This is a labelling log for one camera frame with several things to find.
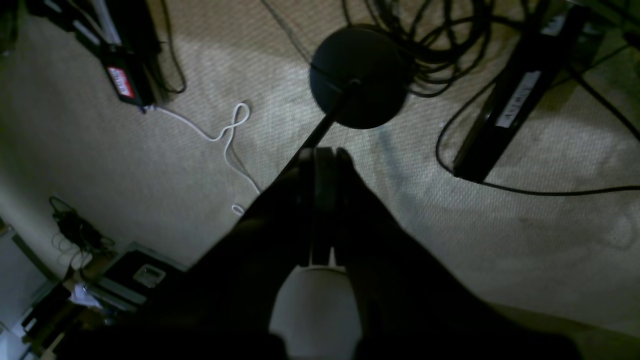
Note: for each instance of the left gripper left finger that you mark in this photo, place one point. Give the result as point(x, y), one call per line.
point(222, 307)

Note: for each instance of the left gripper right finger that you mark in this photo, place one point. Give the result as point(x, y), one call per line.
point(410, 306)

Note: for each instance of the black round stand base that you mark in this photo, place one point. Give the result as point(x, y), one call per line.
point(359, 78)

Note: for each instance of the black power strip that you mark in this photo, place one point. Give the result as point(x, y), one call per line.
point(545, 45)

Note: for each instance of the black device red label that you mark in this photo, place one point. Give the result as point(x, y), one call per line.
point(123, 37)

